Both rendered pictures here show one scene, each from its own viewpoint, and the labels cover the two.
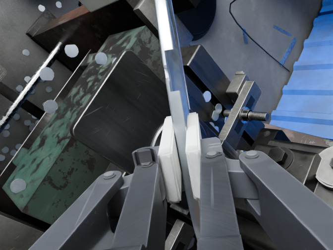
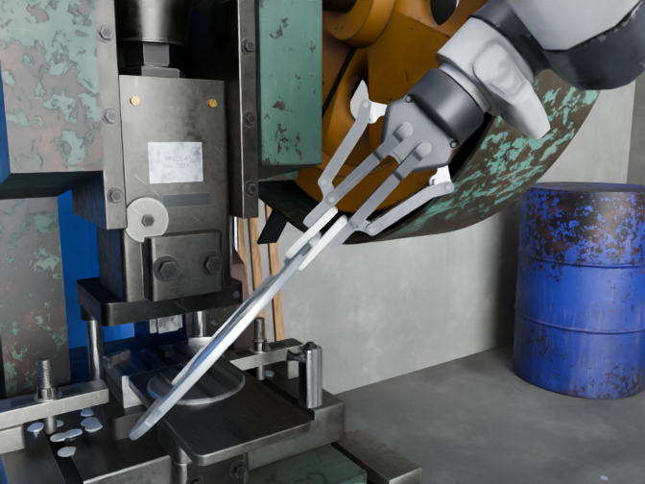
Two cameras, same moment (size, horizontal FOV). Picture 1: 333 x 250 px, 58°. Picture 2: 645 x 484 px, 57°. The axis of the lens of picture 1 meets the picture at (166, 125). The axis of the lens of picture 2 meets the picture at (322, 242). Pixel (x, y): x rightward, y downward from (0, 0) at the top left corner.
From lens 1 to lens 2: 0.54 m
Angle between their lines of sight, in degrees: 64
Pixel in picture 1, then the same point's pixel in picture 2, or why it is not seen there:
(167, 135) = (326, 237)
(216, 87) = (37, 455)
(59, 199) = (323, 466)
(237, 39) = not seen: outside the picture
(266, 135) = (117, 313)
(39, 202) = (345, 471)
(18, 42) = not seen: outside the picture
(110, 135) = (272, 411)
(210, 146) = (315, 216)
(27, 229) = (368, 460)
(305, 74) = not seen: outside the picture
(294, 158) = (161, 254)
